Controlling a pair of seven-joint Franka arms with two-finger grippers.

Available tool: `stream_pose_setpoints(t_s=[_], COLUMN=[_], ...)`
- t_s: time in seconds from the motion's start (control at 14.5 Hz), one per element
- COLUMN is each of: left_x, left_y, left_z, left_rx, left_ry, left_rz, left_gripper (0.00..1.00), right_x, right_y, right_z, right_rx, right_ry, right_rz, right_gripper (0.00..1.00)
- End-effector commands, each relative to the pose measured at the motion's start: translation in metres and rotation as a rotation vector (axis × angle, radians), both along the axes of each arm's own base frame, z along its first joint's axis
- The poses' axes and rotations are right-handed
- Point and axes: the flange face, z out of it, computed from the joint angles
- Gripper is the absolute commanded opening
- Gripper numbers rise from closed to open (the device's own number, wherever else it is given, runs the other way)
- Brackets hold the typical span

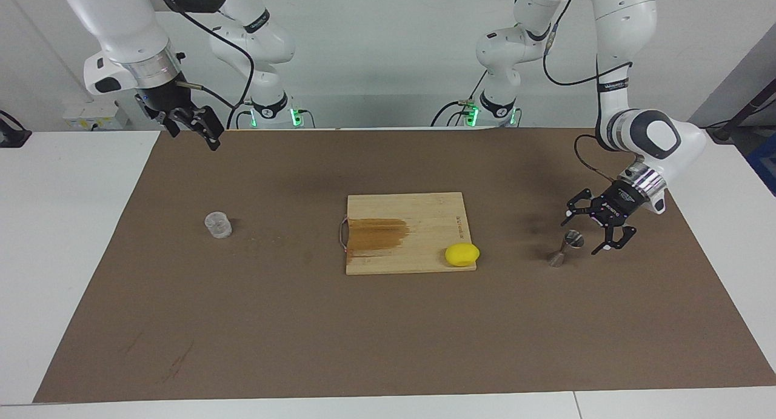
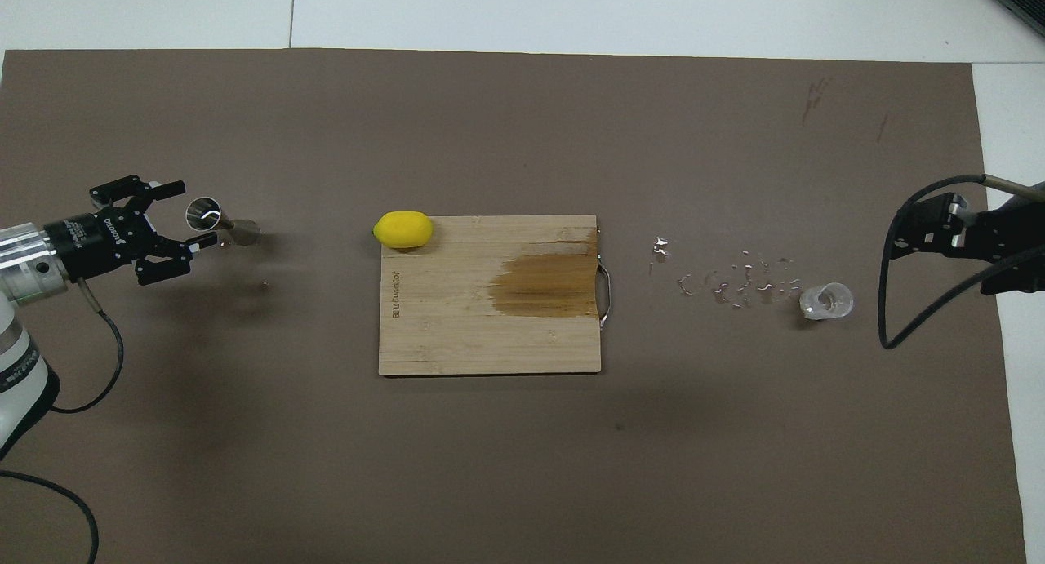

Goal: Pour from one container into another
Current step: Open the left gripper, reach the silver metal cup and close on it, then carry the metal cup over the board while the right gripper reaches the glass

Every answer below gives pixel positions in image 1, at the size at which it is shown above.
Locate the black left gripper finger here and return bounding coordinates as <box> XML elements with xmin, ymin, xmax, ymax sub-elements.
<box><xmin>590</xmin><ymin>223</ymin><xmax>638</xmax><ymax>255</ymax></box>
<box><xmin>566</xmin><ymin>189</ymin><xmax>607</xmax><ymax>221</ymax></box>

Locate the steel double jigger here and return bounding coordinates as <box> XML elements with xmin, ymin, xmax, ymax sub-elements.
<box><xmin>547</xmin><ymin>230</ymin><xmax>585</xmax><ymax>269</ymax></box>

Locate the clear plastic cup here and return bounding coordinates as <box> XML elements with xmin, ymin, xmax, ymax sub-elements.
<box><xmin>204</xmin><ymin>211</ymin><xmax>233</xmax><ymax>240</ymax></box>

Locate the yellow lemon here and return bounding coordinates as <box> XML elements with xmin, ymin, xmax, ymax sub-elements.
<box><xmin>444</xmin><ymin>243</ymin><xmax>481</xmax><ymax>267</ymax></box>

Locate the blue crate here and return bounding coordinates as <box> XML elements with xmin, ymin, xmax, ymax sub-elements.
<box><xmin>746</xmin><ymin>134</ymin><xmax>776</xmax><ymax>196</ymax></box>

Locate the black stand pole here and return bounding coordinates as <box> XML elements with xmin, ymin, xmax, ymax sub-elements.
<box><xmin>705</xmin><ymin>93</ymin><xmax>776</xmax><ymax>144</ymax></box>

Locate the bamboo cutting board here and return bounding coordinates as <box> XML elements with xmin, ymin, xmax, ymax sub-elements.
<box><xmin>338</xmin><ymin>192</ymin><xmax>478</xmax><ymax>277</ymax></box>

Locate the brown table mat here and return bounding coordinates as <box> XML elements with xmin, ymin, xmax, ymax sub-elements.
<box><xmin>33</xmin><ymin>127</ymin><xmax>776</xmax><ymax>404</ymax></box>

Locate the black right base cable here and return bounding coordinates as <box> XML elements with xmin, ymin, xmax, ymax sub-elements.
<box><xmin>227</xmin><ymin>100</ymin><xmax>253</xmax><ymax>130</ymax></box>

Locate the black base cable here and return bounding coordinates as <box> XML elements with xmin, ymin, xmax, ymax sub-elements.
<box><xmin>430</xmin><ymin>69</ymin><xmax>489</xmax><ymax>128</ymax></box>
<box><xmin>227</xmin><ymin>100</ymin><xmax>253</xmax><ymax>130</ymax></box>

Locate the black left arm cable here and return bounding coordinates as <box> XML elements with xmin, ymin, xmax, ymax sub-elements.
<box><xmin>542</xmin><ymin>0</ymin><xmax>635</xmax><ymax>184</ymax></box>

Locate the black left base cable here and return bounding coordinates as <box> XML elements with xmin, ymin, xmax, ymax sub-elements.
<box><xmin>430</xmin><ymin>69</ymin><xmax>489</xmax><ymax>128</ymax></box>

